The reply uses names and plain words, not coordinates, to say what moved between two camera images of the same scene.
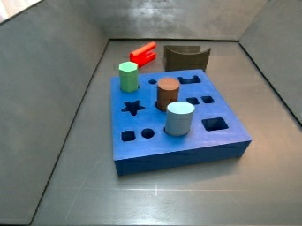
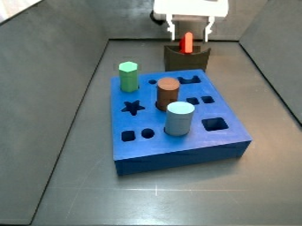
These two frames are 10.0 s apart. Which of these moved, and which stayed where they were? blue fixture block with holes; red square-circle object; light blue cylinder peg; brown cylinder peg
Moved: red square-circle object
Stayed: light blue cylinder peg; blue fixture block with holes; brown cylinder peg
